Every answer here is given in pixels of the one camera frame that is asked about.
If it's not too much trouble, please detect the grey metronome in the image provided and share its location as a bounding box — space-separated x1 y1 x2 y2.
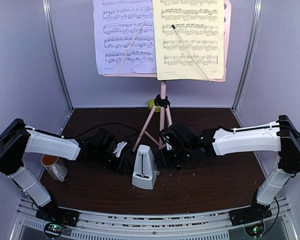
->
131 144 160 190

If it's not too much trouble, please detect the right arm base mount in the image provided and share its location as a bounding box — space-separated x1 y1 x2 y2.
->
229 206 272 226

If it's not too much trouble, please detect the patterned mug orange inside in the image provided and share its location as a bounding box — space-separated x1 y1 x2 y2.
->
41 154 68 183

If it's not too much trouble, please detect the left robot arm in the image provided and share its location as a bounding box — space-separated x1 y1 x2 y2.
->
0 118 133 222

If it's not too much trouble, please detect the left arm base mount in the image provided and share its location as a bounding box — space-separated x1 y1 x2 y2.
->
35 208 80 227

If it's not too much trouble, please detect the green bowl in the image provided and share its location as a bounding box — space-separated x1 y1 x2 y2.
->
147 99 161 113

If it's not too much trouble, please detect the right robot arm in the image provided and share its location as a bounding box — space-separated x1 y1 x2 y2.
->
159 115 300 221

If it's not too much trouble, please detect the aluminium front rail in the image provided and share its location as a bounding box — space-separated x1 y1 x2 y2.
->
14 197 291 240

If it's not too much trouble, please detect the lavender sheet music paper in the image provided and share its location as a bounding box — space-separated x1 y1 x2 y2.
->
93 0 157 75

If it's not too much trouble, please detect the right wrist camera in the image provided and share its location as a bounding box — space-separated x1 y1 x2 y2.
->
159 129 173 151

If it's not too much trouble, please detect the pink music stand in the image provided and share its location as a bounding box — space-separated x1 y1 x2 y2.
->
101 0 233 172

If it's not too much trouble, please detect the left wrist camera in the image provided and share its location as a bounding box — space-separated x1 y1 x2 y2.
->
112 141 128 158

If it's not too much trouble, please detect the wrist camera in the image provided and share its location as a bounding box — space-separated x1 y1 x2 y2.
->
159 129 173 151
112 141 128 158

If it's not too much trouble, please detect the yellowed sheet music paper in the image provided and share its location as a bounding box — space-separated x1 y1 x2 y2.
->
152 0 226 82

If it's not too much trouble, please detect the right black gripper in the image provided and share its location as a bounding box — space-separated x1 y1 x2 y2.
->
155 146 193 169

